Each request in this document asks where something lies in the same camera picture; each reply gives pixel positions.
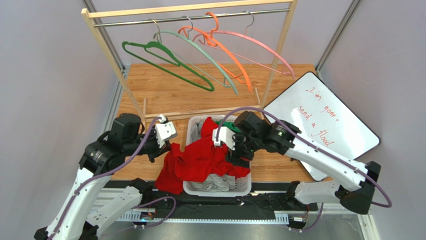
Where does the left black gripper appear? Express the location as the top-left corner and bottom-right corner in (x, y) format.
(124, 124), (175, 163)

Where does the red t shirt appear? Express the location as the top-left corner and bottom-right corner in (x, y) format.
(155, 116), (251, 195)

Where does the pink hanger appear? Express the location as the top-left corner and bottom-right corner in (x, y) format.
(192, 10), (295, 80)

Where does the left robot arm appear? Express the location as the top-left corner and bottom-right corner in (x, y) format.
(34, 113), (177, 240)

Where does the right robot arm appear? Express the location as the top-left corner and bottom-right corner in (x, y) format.
(212, 107), (382, 215)

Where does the mint green hanger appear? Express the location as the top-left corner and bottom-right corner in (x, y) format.
(145, 20), (239, 95)

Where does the green garment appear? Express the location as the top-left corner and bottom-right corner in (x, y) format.
(222, 121), (242, 134)

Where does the white plastic laundry basket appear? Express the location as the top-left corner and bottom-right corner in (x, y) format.
(182, 115), (252, 198)

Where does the grey garment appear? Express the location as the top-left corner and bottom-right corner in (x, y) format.
(187, 117), (238, 192)

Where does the white whiteboard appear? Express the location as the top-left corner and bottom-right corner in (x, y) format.
(264, 72), (381, 160)

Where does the wooden clothes rack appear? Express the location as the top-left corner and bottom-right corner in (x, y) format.
(81, 0), (298, 121)

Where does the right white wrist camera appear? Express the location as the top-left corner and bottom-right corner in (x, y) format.
(212, 126), (236, 151)

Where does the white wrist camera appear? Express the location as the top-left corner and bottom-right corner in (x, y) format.
(212, 126), (236, 151)
(155, 114), (178, 148)

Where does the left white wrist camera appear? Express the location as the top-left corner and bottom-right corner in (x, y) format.
(155, 114), (178, 148)

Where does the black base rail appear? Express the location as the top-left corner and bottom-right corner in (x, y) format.
(123, 182), (320, 224)

